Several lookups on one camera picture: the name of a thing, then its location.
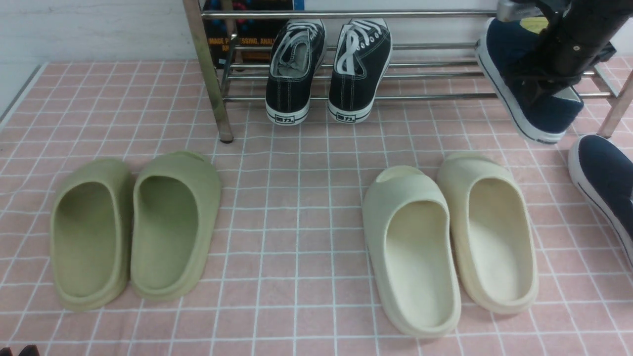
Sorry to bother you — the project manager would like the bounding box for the black canvas sneaker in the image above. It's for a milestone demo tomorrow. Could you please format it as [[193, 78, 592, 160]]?
[[265, 19, 326, 126], [327, 18, 393, 124]]

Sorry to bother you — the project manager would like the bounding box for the black canvas sneaker left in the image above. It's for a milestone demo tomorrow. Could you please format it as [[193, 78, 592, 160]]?
[[265, 19, 326, 126]]

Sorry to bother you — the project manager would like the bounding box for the green slide slipper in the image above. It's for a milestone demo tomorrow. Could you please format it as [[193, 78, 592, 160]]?
[[131, 151, 222, 301], [49, 158, 134, 312]]

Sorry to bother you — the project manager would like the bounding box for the dark book behind rack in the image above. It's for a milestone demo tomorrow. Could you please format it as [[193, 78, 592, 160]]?
[[203, 0, 305, 69]]

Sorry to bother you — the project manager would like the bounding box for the green slide slipper right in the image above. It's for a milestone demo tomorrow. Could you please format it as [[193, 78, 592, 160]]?
[[131, 151, 222, 301]]

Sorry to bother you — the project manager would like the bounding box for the cream slide slipper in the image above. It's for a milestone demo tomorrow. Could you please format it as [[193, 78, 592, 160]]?
[[437, 152, 539, 314], [362, 165, 461, 339]]

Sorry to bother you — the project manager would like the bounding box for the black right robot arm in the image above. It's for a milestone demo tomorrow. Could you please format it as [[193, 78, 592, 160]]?
[[500, 0, 632, 109]]

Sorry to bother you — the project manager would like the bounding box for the cream slide slipper right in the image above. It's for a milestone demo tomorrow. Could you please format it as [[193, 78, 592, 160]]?
[[437, 152, 539, 314]]

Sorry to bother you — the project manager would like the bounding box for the green slide slipper left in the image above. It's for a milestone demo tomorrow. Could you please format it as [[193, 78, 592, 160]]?
[[49, 158, 134, 312]]

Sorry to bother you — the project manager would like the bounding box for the steel shoe rack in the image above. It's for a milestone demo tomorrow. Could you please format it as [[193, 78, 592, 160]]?
[[182, 0, 632, 144]]

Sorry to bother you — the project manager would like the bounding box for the navy slip-on shoe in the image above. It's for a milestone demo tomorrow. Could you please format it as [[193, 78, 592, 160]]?
[[568, 134, 633, 263], [475, 18, 584, 145]]

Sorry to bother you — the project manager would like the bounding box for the black canvas sneaker right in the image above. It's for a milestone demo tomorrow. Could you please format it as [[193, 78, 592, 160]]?
[[327, 18, 393, 124]]

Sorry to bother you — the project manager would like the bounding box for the cream slide slipper left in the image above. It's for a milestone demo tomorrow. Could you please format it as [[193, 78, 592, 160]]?
[[362, 165, 461, 339]]

